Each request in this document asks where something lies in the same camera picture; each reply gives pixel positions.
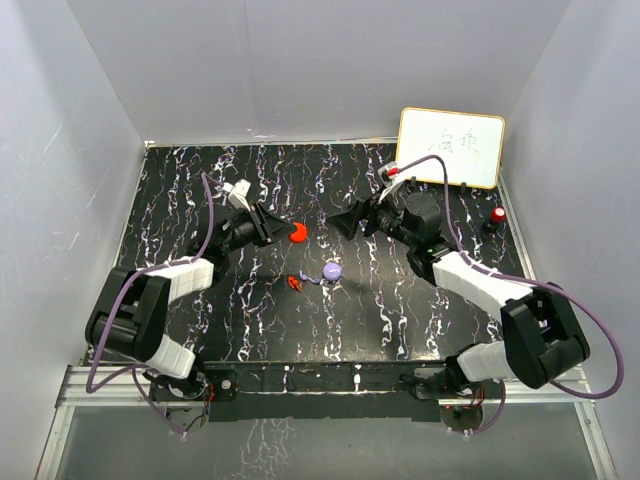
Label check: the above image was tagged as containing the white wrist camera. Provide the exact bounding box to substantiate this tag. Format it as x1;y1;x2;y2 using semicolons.
222;179;251;210
378;162;404;204

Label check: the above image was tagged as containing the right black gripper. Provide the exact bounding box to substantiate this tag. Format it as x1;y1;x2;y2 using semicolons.
327;186;417;249

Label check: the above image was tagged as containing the purple wireless earbud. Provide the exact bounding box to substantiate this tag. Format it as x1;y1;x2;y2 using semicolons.
299;270;322;285

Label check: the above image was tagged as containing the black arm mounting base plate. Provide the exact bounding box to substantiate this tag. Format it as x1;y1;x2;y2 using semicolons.
147;361;505;423

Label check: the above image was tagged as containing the aluminium frame rail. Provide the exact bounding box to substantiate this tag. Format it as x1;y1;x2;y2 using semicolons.
37;367;616;479

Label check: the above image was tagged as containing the red emergency stop button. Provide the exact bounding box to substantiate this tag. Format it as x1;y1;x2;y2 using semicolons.
482;206;506;234

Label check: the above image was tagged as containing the red wireless earbud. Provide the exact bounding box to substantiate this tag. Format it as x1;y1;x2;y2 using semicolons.
287;276;302;292

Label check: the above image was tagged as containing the small whiteboard with wooden frame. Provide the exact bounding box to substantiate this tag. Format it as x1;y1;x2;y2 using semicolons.
395;107;506;190

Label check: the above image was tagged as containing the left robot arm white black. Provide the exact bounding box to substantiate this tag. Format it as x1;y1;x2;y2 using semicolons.
85;203;297;399

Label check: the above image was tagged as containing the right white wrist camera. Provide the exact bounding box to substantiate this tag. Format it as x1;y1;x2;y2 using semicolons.
378;162;404;204

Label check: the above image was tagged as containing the purple round earbud case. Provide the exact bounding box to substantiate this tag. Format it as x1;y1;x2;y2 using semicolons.
322;262;343;282

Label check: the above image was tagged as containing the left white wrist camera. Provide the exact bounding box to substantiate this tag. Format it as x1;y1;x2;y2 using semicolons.
222;179;251;210

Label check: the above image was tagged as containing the red earbud charging case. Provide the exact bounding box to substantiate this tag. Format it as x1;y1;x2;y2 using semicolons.
288;222;308;244

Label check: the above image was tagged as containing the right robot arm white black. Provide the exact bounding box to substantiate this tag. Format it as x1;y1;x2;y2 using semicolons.
327;193;590;397

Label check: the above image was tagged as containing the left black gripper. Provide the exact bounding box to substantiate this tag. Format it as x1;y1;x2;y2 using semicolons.
221;203;298;255

